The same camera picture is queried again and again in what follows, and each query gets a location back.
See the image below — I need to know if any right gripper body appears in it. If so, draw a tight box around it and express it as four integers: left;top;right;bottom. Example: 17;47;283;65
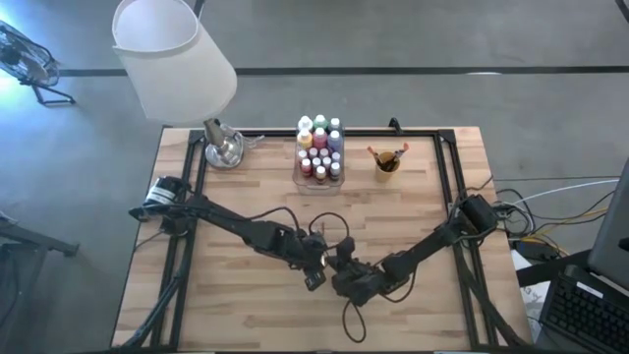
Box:
331;260;394;307

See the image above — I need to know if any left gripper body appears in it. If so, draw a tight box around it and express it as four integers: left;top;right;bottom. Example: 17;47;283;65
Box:
282;229;329;274

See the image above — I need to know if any black paintbrush silver ferrule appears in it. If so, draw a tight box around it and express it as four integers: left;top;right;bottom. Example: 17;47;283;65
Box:
318;221;330;269

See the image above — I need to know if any clear plastic bin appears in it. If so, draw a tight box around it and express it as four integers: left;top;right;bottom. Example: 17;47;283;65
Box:
291;125;346;196

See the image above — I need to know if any yellow paper cup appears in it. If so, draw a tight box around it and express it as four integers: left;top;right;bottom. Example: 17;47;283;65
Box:
373;149;402;184

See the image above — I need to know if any white paper sheet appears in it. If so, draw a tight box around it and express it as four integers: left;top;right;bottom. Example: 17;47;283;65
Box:
510;249;547;340

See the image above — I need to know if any black power adapter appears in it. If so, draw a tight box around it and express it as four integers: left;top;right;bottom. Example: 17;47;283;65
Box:
515;239;559;263

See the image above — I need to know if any black desk bar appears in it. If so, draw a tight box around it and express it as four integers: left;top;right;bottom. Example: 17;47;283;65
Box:
515;249;594;289

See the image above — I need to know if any black keyboard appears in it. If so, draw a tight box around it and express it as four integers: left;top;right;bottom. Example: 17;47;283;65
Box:
539;272;629;354

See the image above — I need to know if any white shade silver table lamp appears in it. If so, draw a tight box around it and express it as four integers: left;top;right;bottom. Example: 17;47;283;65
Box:
111;0;246;171

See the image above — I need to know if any grey laptop screen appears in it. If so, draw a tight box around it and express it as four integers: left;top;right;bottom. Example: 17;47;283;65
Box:
588;156;629;299

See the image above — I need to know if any black floor stand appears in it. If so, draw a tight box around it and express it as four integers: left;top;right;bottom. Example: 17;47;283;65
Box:
0;214;81;354

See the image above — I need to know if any black floor fan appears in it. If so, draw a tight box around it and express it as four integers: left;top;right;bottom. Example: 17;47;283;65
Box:
0;19;78;107

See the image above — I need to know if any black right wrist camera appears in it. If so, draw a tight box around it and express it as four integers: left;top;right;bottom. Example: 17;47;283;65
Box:
337;236;357;261

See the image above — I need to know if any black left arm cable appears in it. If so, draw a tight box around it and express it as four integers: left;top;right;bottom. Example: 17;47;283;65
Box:
248;206;352;247

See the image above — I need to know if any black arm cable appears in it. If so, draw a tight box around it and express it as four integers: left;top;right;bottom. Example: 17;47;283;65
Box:
342;274;418;344
248;206;352;247

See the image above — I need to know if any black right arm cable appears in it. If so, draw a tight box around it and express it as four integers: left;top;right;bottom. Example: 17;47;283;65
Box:
342;274;418;344

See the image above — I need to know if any yellow cable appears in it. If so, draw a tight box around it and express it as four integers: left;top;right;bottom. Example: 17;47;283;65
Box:
508;206;610;247

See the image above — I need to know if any white cable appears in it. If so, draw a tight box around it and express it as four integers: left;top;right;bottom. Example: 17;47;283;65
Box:
510;178;621;207

